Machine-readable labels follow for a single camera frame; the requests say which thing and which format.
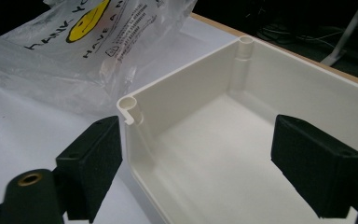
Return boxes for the white table cover sheet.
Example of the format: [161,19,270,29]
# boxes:
[0,17,241,224]

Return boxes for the black floor cables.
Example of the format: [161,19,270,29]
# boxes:
[255,22,343,50]

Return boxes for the wooden table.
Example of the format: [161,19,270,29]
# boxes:
[189,12,358,91]

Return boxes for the clear plastic bag yellow smiley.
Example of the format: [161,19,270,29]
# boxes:
[0,0,198,117]

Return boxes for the white plastic bin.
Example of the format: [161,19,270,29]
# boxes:
[117,35,358,224]

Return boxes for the white metal stand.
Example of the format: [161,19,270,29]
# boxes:
[320,0,358,67]

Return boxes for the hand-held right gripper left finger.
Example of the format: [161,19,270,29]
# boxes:
[55,115,124,224]

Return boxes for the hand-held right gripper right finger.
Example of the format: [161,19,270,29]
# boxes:
[270,114,358,218]

